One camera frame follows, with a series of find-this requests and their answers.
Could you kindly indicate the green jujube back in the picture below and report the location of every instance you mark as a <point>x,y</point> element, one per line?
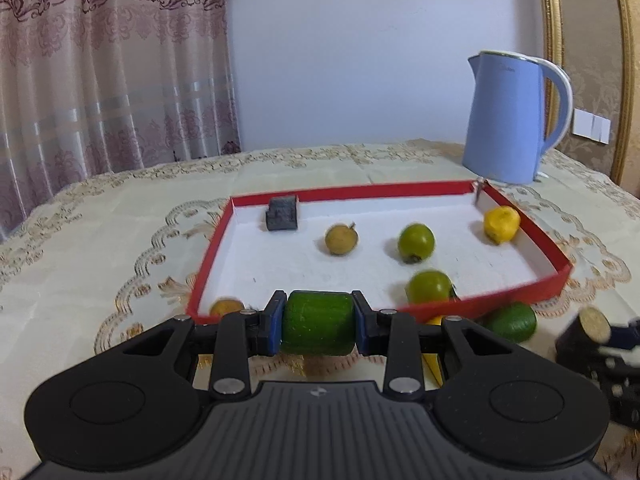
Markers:
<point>416,243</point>

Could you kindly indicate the brown longan at tray edge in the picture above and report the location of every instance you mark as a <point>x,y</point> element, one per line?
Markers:
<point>223,306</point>

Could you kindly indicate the yellow fruit piece in tray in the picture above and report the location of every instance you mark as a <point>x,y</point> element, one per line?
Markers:
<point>501,224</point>

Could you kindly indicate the green cucumber piece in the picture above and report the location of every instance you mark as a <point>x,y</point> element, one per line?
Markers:
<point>318,323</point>

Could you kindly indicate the pink patterned curtain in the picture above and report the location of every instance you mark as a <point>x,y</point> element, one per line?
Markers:
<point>96,86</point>

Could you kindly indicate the red shallow cardboard tray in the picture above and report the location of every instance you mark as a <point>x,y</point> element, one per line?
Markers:
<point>247,262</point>

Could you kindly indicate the light blue electric kettle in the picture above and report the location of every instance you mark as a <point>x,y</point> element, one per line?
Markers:
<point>506,135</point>

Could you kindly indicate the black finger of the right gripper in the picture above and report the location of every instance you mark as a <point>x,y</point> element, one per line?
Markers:
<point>625,337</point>

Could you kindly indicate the green jujube front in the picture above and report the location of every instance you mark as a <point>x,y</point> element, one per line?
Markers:
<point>430,286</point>

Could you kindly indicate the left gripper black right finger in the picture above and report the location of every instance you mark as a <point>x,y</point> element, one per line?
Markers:
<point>501,407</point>

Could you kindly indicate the green jujube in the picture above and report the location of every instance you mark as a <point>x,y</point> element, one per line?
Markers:
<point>416,243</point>
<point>430,286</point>

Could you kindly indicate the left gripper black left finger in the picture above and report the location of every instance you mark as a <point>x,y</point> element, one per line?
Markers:
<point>141,400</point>

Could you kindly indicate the green cucumber half on table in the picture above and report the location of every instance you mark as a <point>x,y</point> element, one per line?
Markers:
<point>516,322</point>

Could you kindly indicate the black sugarcane piece in tray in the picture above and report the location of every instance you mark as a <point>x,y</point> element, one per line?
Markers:
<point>281,214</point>

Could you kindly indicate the white wall switch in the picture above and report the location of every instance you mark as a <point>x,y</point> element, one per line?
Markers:
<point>592,127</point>

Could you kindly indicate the gold mirror frame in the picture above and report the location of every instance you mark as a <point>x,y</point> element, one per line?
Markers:
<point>597,44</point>

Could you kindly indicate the yellow starfruit piece on table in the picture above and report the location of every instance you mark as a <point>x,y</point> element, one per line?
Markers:
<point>431,359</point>

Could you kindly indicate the brown longan with stem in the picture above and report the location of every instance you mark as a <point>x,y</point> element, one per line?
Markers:
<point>341,239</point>

